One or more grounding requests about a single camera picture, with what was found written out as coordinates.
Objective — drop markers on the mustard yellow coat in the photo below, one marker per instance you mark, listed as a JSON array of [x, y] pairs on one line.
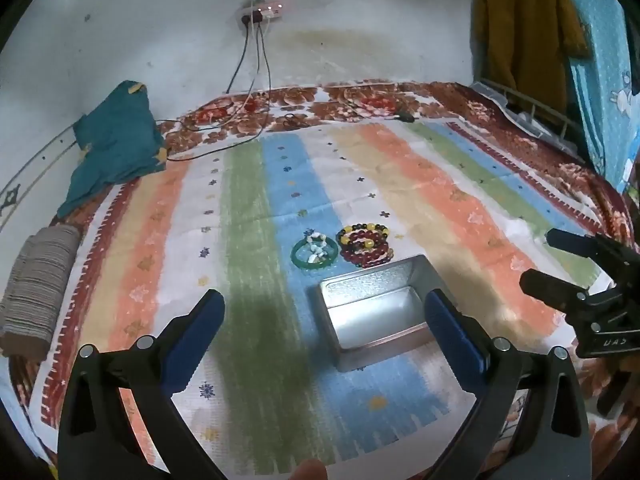
[[525, 25]]

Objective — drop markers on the white power strip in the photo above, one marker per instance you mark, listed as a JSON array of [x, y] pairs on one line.
[[262, 10]]

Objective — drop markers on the striped colourful bedsheet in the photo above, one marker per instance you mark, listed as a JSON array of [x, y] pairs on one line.
[[450, 100]]

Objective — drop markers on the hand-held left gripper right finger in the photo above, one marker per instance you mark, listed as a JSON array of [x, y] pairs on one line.
[[450, 340]]

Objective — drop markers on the blue printed curtain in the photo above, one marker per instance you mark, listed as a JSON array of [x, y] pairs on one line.
[[600, 60]]

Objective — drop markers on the silver metal tin box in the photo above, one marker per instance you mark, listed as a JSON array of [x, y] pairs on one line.
[[370, 310]]

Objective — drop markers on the small black object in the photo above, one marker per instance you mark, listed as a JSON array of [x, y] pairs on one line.
[[406, 116]]

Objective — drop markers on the striped rolled fabric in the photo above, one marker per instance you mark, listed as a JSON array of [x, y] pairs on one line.
[[35, 290]]

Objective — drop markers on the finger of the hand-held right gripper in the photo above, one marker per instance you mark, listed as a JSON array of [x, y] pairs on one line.
[[567, 241], [545, 287]]

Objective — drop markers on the striped pastel blanket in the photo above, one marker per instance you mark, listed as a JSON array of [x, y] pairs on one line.
[[250, 210]]

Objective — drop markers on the green jade bangle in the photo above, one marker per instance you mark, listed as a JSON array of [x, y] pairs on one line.
[[300, 263]]

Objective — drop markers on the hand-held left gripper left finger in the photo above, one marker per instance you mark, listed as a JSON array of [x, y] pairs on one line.
[[200, 340]]

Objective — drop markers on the person's left hand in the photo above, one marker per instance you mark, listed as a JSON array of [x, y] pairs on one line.
[[310, 471]]

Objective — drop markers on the teal cloth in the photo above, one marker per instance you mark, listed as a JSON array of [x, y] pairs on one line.
[[115, 145]]

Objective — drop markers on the metal bed rail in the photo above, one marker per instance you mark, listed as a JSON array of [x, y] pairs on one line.
[[537, 107]]

